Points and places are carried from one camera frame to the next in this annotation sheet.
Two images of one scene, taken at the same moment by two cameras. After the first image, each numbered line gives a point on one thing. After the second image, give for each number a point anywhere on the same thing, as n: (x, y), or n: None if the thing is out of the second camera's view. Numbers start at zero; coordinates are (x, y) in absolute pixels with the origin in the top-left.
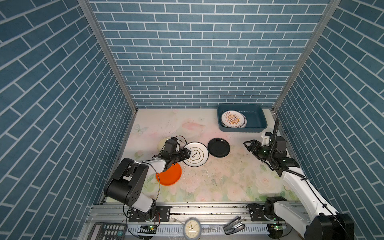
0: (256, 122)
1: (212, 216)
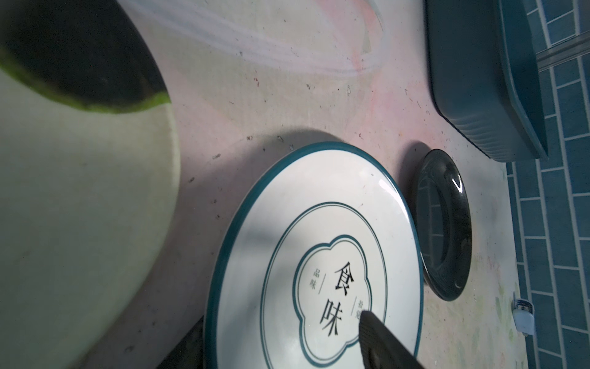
0: (485, 76)
1: None
